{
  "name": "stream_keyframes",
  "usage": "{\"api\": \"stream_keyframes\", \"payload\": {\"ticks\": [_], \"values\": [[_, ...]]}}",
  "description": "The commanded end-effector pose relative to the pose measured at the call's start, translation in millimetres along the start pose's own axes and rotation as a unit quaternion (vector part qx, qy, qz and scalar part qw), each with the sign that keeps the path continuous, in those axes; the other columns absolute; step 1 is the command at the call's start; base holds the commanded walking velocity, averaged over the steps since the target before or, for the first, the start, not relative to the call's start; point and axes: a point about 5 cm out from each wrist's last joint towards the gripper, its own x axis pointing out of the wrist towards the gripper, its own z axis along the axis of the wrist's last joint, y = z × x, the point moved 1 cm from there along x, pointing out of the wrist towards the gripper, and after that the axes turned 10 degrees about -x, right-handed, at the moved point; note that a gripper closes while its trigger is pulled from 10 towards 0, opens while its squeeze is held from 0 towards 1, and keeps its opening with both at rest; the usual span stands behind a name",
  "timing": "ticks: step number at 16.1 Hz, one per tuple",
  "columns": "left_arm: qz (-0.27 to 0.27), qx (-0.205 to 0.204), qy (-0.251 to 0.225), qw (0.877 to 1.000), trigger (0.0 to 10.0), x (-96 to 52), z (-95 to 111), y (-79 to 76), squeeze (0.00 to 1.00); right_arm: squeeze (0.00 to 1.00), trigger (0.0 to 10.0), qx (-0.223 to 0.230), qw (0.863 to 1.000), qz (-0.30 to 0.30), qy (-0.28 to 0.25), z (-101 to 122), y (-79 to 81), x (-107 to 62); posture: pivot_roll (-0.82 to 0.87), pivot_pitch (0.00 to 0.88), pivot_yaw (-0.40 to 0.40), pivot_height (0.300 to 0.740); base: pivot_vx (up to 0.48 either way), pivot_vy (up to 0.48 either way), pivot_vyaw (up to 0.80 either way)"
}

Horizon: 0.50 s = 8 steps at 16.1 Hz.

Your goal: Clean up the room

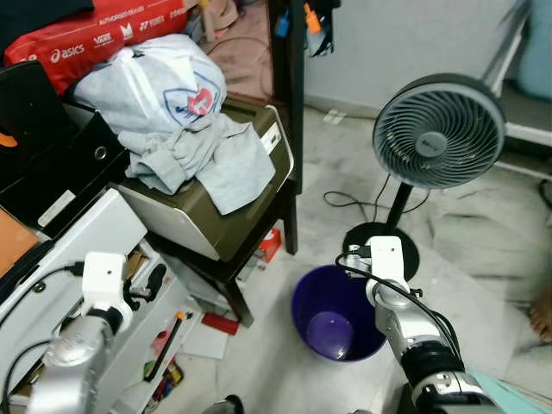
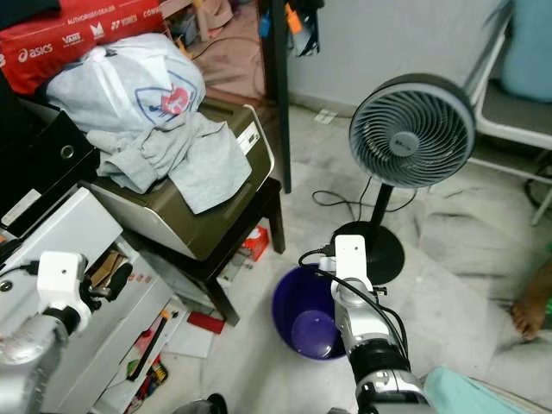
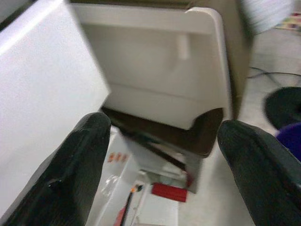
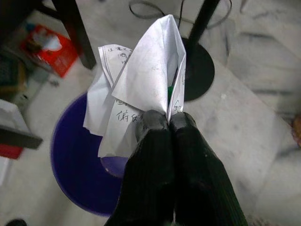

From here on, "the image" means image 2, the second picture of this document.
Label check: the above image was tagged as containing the flat red packet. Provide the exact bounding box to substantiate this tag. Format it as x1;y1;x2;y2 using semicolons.
188;310;227;335

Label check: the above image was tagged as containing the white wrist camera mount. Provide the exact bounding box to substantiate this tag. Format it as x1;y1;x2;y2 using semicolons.
39;252;92;313
334;235;368;285

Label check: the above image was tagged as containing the grey crumpled garment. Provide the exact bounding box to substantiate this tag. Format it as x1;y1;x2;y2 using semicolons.
95;112;253;215

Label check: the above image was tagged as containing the grey pedestal fan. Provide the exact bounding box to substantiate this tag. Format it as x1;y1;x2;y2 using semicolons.
330;73;477;285

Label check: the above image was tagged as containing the white metal rack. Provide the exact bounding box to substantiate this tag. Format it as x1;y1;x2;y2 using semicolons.
466;0;552;227

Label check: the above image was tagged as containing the white plastic bag with logo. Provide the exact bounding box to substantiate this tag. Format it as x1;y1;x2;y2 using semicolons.
45;33;208;135

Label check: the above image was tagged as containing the black case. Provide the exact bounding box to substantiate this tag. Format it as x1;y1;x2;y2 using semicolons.
0;78;102;242

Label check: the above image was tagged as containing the red printed shoe box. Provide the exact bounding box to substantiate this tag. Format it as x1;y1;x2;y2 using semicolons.
0;0;166;87

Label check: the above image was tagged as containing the dark wooden side table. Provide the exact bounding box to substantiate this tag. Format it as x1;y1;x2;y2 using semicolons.
121;177;287;327

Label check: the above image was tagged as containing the brown grey printer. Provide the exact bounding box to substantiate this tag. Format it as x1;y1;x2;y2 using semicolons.
86;97;277;262

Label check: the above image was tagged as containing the silver robot left leg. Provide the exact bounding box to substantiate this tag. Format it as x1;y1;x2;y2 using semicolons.
172;394;229;414

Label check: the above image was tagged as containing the purple plastic waste bin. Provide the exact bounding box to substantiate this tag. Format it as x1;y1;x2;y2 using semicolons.
272;265;352;361

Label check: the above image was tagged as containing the white drawer cabinet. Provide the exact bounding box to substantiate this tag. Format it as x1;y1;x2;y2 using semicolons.
0;185;186;414

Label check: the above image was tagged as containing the person's bare foot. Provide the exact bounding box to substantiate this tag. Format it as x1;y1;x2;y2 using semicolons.
511;259;552;342

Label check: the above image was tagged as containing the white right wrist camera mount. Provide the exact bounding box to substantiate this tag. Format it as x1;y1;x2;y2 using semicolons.
334;235;368;285

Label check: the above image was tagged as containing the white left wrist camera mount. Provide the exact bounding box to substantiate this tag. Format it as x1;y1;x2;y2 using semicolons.
39;252;92;313

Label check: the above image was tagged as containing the pink cloth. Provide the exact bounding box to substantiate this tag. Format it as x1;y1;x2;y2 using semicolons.
190;9;264;100

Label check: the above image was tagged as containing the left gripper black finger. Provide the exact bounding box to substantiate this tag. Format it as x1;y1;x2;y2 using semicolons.
103;260;135;301

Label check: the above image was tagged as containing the black pouch with coloured tags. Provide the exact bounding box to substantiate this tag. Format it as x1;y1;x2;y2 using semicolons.
259;0;322;59

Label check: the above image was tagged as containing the white paper sheet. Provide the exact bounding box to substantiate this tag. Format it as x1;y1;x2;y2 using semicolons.
162;321;212;360

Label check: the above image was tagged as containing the pale teal cushion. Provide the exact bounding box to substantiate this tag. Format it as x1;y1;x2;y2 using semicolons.
500;0;552;104

